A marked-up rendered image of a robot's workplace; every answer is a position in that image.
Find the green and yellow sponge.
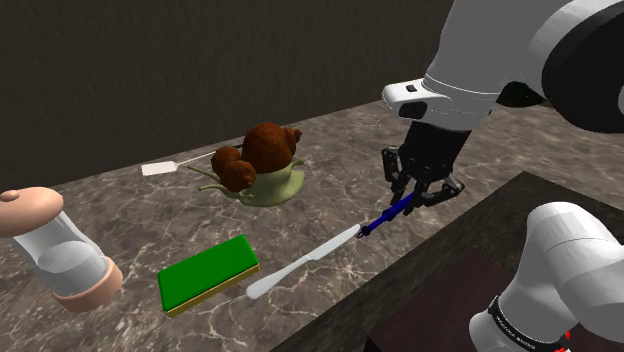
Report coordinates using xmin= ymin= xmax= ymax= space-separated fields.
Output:
xmin=156 ymin=233 xmax=261 ymax=319

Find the silver table knife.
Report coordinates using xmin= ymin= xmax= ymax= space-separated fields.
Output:
xmin=245 ymin=223 xmax=362 ymax=301

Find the brown and green plush figure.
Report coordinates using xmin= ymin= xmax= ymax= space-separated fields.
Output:
xmin=186 ymin=121 xmax=307 ymax=208

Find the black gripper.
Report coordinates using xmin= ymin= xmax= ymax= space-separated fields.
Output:
xmin=381 ymin=120 xmax=473 ymax=217

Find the glass mill with beige caps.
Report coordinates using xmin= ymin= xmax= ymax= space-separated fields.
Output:
xmin=0 ymin=186 xmax=125 ymax=314

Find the white spatula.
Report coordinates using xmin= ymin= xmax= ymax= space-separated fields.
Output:
xmin=140 ymin=143 xmax=245 ymax=177

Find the dark robot stand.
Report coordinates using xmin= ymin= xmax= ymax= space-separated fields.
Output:
xmin=270 ymin=170 xmax=624 ymax=352

